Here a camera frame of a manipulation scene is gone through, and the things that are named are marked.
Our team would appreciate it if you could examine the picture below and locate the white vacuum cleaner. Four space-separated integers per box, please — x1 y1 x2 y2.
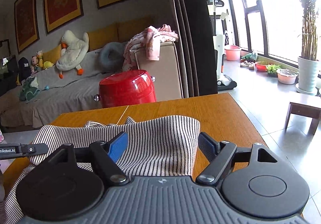
212 0 237 91

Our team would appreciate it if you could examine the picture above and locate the grey neck pillow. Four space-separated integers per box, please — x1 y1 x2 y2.
99 42 125 72

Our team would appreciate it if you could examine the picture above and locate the red round stool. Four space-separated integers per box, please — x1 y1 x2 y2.
93 70 156 108

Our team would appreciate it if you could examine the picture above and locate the pink plastic bucket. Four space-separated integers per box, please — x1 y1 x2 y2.
225 45 241 61

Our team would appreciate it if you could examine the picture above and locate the pink clothes pile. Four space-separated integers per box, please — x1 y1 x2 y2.
122 24 179 72

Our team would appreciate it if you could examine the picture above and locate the white potted plant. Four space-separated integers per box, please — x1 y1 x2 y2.
296 0 319 96

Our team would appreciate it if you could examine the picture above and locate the small wooden stool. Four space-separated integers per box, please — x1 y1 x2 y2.
284 92 321 136

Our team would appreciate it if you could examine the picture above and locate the grey covered sofa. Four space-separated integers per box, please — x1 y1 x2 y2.
1 42 183 128

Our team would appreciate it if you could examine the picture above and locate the pink basin with plants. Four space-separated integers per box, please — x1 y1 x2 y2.
276 69 298 85

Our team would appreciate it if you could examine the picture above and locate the grey striped knit garment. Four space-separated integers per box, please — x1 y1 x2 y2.
2 115 200 223

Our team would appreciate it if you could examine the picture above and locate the red plastic basin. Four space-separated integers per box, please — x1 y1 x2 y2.
255 61 269 72

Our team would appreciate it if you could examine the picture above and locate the green dinosaur plush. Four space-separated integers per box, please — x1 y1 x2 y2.
19 76 41 102

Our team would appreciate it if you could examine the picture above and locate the white goose plush toy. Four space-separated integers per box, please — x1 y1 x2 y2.
56 30 89 79

